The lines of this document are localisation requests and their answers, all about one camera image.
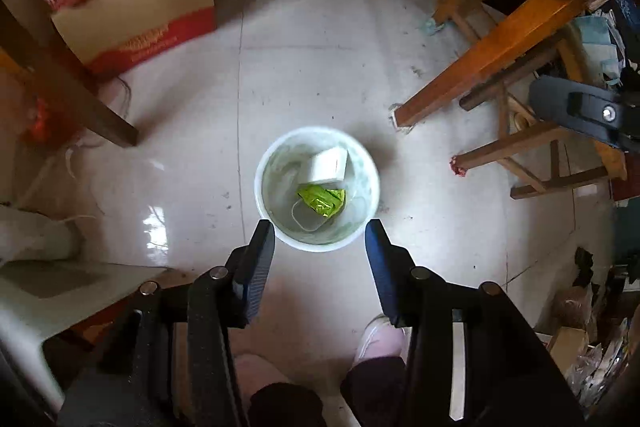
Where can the red and tan cardboard box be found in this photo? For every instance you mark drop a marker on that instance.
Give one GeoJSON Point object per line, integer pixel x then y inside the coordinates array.
{"type": "Point", "coordinates": [145, 12]}

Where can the wooden stool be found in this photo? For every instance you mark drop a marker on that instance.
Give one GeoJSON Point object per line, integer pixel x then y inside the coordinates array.
{"type": "Point", "coordinates": [530, 147]}

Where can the white rectangular box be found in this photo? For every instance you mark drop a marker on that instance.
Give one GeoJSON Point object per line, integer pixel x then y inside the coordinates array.
{"type": "Point", "coordinates": [325, 166]}

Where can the person's shoe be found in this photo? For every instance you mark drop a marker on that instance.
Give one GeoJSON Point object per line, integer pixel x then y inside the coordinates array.
{"type": "Point", "coordinates": [380, 339]}
{"type": "Point", "coordinates": [257, 369]}

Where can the black scraps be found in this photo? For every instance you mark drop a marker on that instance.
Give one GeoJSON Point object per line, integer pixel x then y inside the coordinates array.
{"type": "Point", "coordinates": [583, 264]}

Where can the wooden table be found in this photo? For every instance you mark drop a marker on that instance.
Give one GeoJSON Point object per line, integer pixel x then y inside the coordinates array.
{"type": "Point", "coordinates": [490, 57]}

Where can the white plastic object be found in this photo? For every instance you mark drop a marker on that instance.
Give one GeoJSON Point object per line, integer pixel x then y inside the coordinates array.
{"type": "Point", "coordinates": [35, 232]}

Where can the person's right shoe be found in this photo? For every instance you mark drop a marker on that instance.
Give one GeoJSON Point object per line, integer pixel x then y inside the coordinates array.
{"type": "Point", "coordinates": [380, 339]}

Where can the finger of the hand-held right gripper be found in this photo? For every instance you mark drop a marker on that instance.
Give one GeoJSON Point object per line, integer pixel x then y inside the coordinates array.
{"type": "Point", "coordinates": [575, 104]}

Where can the yellow green packet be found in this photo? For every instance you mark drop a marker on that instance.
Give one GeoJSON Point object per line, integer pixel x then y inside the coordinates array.
{"type": "Point", "coordinates": [320, 202]}

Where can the clear plastic container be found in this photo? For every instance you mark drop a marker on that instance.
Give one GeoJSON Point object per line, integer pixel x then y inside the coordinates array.
{"type": "Point", "coordinates": [305, 219]}

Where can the white plastic bucket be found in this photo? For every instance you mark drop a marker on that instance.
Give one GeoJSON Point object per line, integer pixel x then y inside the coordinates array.
{"type": "Point", "coordinates": [270, 187]}

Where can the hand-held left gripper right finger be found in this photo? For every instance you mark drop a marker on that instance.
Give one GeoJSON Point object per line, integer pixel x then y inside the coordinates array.
{"type": "Point", "coordinates": [385, 267]}

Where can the small brown cardboard box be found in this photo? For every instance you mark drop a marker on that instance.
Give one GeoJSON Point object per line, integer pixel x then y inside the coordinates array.
{"type": "Point", "coordinates": [567, 342]}

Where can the light blue bag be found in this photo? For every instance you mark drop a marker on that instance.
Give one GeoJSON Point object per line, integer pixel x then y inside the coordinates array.
{"type": "Point", "coordinates": [597, 44]}

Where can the person's legs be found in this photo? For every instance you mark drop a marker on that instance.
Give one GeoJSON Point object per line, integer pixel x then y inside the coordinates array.
{"type": "Point", "coordinates": [300, 402]}

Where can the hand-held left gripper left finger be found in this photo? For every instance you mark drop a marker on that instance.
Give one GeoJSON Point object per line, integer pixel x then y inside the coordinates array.
{"type": "Point", "coordinates": [255, 267]}

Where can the person's left shoe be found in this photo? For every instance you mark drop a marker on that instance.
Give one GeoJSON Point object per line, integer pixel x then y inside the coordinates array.
{"type": "Point", "coordinates": [257, 369]}

